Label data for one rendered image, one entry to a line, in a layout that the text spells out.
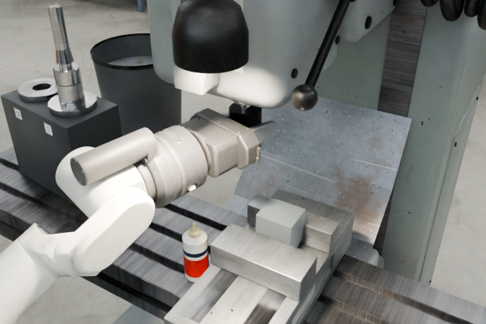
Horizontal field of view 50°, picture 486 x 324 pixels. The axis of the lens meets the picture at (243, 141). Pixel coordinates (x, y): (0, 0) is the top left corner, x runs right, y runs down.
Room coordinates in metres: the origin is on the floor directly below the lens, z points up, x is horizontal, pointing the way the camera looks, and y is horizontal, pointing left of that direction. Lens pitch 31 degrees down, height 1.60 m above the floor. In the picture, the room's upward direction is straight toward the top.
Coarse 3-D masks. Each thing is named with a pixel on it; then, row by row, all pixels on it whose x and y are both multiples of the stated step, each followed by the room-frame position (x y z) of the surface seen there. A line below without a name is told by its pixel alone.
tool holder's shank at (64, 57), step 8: (48, 8) 0.88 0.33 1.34; (56, 8) 0.88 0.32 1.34; (56, 16) 0.88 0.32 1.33; (56, 24) 0.88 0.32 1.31; (64, 24) 0.89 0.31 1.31; (56, 32) 0.88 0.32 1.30; (64, 32) 0.88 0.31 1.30; (56, 40) 0.88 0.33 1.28; (64, 40) 0.88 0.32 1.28; (56, 48) 0.88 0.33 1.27; (64, 48) 0.88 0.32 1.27; (56, 56) 0.88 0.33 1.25; (64, 56) 0.88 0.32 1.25; (72, 56) 0.89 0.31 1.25; (64, 64) 0.88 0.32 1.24
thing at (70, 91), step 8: (56, 80) 0.87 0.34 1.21; (64, 80) 0.87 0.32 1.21; (72, 80) 0.87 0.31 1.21; (80, 80) 0.89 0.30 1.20; (56, 88) 0.88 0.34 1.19; (64, 88) 0.87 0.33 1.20; (72, 88) 0.87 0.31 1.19; (80, 88) 0.88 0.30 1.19; (64, 96) 0.87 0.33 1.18; (72, 96) 0.87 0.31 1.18; (80, 96) 0.88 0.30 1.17; (64, 104) 0.87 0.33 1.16; (72, 104) 0.87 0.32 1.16
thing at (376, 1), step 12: (360, 0) 0.69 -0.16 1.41; (372, 0) 0.72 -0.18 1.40; (384, 0) 0.77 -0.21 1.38; (396, 0) 0.81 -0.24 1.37; (348, 12) 0.69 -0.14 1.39; (360, 12) 0.69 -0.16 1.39; (372, 12) 0.73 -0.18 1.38; (384, 12) 0.78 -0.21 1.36; (348, 24) 0.69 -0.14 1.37; (360, 24) 0.69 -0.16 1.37; (372, 24) 0.73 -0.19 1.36; (348, 36) 0.69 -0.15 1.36; (360, 36) 0.70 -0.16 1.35
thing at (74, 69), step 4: (56, 64) 0.90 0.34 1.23; (72, 64) 0.90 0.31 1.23; (76, 64) 0.90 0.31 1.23; (56, 68) 0.88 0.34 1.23; (60, 68) 0.88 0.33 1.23; (68, 68) 0.88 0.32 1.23; (72, 68) 0.88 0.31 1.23; (76, 68) 0.88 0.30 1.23; (56, 72) 0.87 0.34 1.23; (60, 72) 0.87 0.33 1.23; (64, 72) 0.87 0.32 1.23; (68, 72) 0.87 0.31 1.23; (72, 72) 0.87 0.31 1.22; (76, 72) 0.88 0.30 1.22; (60, 76) 0.87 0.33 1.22; (64, 76) 0.87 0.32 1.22; (68, 76) 0.87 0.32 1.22
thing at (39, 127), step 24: (24, 96) 0.91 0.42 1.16; (48, 96) 0.91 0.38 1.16; (96, 96) 0.93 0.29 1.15; (24, 120) 0.89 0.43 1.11; (48, 120) 0.84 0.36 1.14; (72, 120) 0.83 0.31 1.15; (96, 120) 0.85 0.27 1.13; (24, 144) 0.91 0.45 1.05; (48, 144) 0.85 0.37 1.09; (72, 144) 0.81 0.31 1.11; (96, 144) 0.85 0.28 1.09; (24, 168) 0.92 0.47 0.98; (48, 168) 0.86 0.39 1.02
